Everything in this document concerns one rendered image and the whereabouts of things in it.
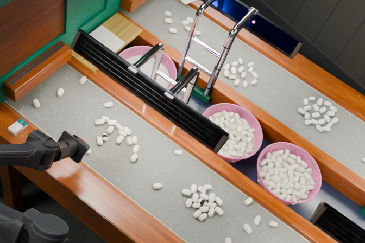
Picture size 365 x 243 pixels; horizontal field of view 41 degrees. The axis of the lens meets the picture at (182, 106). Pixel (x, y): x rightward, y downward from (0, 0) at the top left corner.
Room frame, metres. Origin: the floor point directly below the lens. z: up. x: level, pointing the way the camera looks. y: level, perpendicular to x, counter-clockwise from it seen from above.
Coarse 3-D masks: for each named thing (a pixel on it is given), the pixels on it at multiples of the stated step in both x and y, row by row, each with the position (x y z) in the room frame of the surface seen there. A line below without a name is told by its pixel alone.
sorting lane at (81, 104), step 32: (32, 96) 1.02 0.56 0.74; (64, 96) 1.07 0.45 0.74; (96, 96) 1.13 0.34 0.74; (64, 128) 0.94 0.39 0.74; (96, 128) 0.99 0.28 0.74; (128, 128) 1.04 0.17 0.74; (96, 160) 0.86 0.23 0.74; (128, 160) 0.90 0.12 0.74; (160, 160) 0.95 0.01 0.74; (192, 160) 1.00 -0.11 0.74; (128, 192) 0.78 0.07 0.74; (160, 192) 0.83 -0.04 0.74; (224, 192) 0.92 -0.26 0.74; (192, 224) 0.75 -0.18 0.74; (224, 224) 0.80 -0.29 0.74
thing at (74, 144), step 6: (66, 132) 0.80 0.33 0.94; (60, 138) 0.79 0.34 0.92; (66, 138) 0.79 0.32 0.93; (72, 138) 0.79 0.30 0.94; (72, 144) 0.76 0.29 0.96; (78, 144) 0.78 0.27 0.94; (72, 150) 0.75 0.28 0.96; (78, 150) 0.77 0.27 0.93; (84, 150) 0.77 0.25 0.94; (72, 156) 0.75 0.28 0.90; (78, 156) 0.75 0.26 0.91; (78, 162) 0.74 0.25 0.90
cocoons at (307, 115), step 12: (168, 12) 1.71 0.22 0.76; (240, 60) 1.58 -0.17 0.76; (228, 72) 1.49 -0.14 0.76; (240, 72) 1.52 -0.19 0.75; (252, 72) 1.54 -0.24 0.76; (252, 84) 1.48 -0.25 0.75; (300, 108) 1.43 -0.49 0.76; (324, 108) 1.48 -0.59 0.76; (336, 108) 1.51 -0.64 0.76; (312, 120) 1.40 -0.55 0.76; (324, 120) 1.42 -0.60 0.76; (336, 120) 1.44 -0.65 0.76
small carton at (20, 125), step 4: (20, 120) 0.87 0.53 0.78; (12, 124) 0.85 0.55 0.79; (16, 124) 0.85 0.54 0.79; (20, 124) 0.86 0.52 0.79; (24, 124) 0.87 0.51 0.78; (8, 128) 0.83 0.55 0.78; (12, 128) 0.83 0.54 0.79; (16, 128) 0.84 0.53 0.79; (20, 128) 0.85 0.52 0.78; (24, 128) 0.86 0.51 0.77; (12, 132) 0.82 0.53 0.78; (16, 132) 0.82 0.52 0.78
